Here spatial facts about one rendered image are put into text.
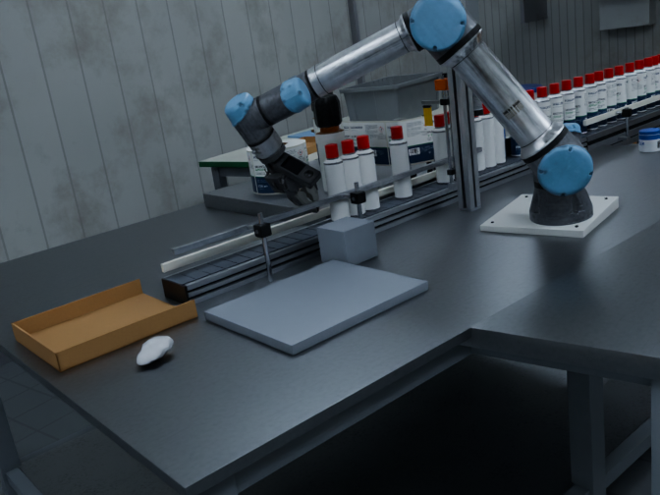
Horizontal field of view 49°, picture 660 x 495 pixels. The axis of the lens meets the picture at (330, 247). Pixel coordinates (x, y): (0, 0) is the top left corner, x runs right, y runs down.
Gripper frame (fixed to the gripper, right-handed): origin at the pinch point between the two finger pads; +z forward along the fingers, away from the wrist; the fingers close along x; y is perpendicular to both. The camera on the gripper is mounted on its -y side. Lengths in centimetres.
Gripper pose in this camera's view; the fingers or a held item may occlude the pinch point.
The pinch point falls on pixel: (316, 208)
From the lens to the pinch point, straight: 186.1
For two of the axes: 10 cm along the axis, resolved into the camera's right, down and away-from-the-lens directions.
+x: -5.8, 7.3, -3.7
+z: 4.9, 6.7, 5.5
